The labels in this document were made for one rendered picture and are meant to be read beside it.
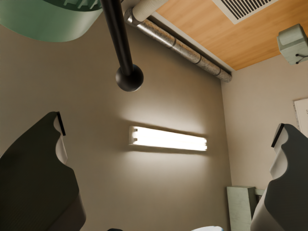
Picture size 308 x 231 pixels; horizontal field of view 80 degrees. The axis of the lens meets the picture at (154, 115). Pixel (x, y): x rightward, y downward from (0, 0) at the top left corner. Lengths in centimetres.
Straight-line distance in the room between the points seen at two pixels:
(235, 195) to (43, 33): 296
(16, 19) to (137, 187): 171
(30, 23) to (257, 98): 319
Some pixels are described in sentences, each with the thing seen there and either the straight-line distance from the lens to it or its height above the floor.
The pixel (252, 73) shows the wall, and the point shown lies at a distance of 347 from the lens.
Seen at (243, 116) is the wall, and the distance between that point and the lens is 333.
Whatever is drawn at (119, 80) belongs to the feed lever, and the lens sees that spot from 23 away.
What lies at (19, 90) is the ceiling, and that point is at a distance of 156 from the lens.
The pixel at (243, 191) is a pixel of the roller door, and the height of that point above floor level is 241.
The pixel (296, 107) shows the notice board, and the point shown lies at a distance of 313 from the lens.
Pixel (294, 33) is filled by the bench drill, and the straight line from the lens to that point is 230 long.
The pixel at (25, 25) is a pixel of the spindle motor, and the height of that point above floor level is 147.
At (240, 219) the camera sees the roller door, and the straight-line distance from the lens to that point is 310.
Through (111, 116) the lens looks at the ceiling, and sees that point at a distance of 175.
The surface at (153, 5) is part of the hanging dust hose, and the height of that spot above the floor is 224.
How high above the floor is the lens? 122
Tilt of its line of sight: 45 degrees up
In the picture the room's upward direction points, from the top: 106 degrees counter-clockwise
